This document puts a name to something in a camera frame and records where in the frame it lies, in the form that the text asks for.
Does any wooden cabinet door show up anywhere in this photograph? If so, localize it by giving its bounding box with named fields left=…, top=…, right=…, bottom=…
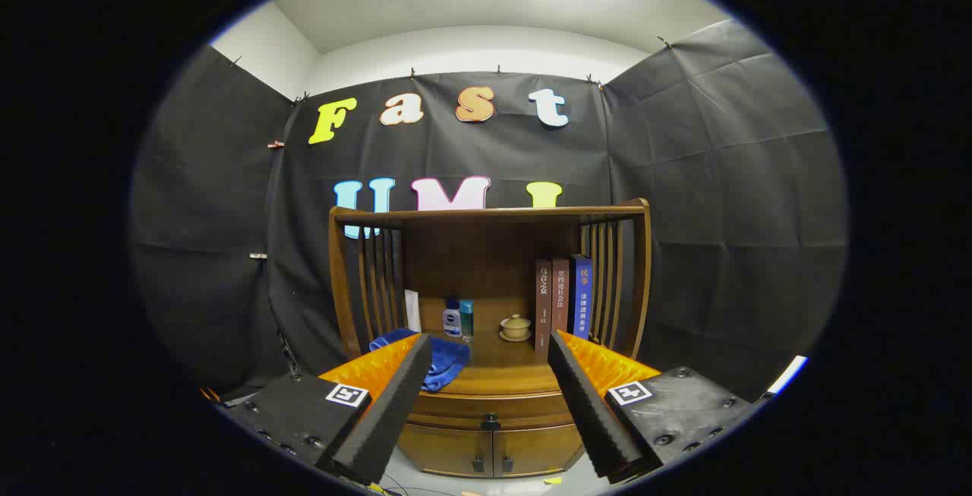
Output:
left=492, top=422, right=585, bottom=478
left=396, top=424, right=494, bottom=478

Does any blue book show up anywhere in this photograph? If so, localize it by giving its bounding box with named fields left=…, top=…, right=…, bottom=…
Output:
left=568, top=254, right=594, bottom=341

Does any blue towel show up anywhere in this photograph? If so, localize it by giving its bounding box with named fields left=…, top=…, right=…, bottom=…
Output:
left=370, top=327, right=472, bottom=393

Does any wooden countertop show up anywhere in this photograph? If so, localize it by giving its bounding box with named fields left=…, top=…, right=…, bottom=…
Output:
left=357, top=329, right=578, bottom=398

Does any beige lidded tea cup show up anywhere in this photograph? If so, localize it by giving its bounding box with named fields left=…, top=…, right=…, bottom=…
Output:
left=499, top=314, right=534, bottom=343

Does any wooden cabinet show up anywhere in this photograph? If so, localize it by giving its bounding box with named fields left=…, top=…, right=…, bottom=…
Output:
left=328, top=198, right=652, bottom=479

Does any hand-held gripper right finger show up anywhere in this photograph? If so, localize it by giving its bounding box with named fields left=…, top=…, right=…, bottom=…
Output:
left=547, top=329, right=756, bottom=485

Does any dark brown book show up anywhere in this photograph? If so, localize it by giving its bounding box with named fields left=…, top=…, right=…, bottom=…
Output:
left=535, top=258, right=554, bottom=352

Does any wooden drawer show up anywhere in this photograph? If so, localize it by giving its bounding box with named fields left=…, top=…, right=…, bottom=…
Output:
left=406, top=392, right=578, bottom=430

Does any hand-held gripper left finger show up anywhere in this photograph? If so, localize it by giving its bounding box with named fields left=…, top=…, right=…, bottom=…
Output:
left=224, top=333, right=434, bottom=485

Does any reddish brown book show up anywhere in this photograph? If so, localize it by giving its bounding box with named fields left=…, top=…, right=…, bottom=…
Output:
left=551, top=257, right=570, bottom=337

